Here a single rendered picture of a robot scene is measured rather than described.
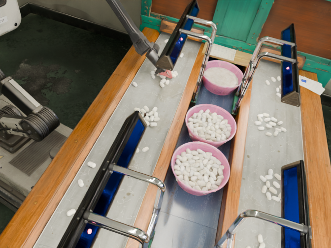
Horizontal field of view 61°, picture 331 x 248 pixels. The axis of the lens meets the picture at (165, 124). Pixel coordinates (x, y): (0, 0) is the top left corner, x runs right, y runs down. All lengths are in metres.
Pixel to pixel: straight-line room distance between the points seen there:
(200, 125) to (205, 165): 0.25
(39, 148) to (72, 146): 0.42
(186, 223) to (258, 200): 0.33
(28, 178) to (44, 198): 0.42
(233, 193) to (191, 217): 0.20
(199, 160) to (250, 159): 0.26
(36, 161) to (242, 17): 1.49
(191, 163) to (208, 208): 0.21
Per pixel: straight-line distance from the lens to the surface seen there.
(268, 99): 1.78
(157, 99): 1.55
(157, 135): 1.38
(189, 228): 1.24
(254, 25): 1.97
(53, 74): 2.91
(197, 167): 1.31
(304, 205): 0.91
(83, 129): 1.36
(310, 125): 1.72
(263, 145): 1.51
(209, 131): 1.45
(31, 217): 1.17
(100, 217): 0.74
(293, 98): 1.28
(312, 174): 1.50
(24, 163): 1.66
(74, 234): 0.74
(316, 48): 2.08
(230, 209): 1.22
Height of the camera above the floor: 1.80
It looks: 48 degrees down
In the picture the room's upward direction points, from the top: 11 degrees clockwise
